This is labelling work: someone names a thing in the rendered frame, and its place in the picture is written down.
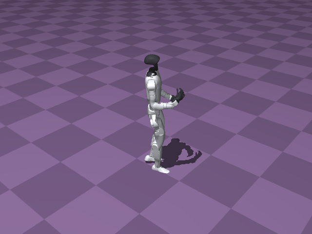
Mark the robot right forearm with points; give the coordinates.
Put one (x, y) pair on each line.
(166, 105)

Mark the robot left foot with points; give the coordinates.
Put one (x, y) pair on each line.
(148, 158)

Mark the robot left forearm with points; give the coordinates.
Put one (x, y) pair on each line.
(165, 94)

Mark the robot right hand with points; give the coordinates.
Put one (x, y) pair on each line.
(180, 95)

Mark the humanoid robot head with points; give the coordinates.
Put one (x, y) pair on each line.
(152, 60)

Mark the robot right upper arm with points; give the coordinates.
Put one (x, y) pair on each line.
(151, 87)

